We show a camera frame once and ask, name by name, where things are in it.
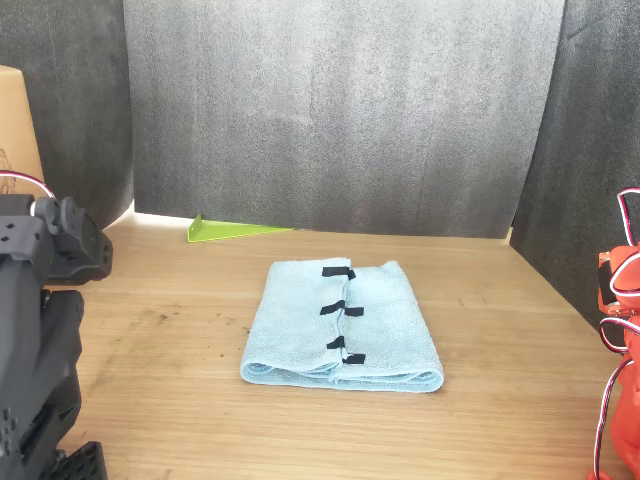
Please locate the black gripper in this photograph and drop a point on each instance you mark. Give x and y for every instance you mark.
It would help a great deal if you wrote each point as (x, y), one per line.
(97, 255)

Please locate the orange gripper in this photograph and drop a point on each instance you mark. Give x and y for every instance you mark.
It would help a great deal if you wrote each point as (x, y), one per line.
(631, 278)

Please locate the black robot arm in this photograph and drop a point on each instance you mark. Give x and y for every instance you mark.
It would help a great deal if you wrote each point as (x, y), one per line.
(30, 350)

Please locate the brown cardboard box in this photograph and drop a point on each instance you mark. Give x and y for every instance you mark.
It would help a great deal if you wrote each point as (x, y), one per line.
(15, 125)

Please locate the dark grey foam panel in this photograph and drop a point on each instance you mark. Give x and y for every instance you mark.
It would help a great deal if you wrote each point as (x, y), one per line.
(75, 75)
(590, 125)

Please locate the light blue towel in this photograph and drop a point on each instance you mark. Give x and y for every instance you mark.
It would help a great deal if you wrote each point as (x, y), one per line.
(300, 320)

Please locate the lime green plastic bracket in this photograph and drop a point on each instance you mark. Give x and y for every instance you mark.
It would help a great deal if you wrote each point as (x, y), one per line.
(220, 231)

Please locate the light grey foam panel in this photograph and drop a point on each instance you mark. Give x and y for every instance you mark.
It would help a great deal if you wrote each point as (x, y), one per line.
(340, 115)

